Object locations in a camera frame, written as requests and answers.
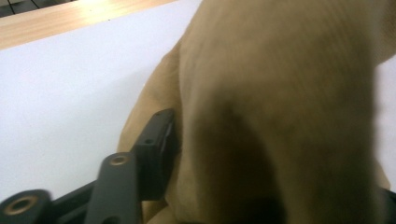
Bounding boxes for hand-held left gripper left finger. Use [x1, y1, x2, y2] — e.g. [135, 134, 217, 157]
[131, 107, 182, 202]

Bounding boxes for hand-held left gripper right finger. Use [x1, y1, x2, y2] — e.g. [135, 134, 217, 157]
[380, 188, 396, 224]

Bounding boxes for tan cloth garment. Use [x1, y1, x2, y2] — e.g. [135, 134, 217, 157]
[116, 0, 396, 224]

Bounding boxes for white table mat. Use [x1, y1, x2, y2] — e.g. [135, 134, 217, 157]
[0, 0, 396, 203]

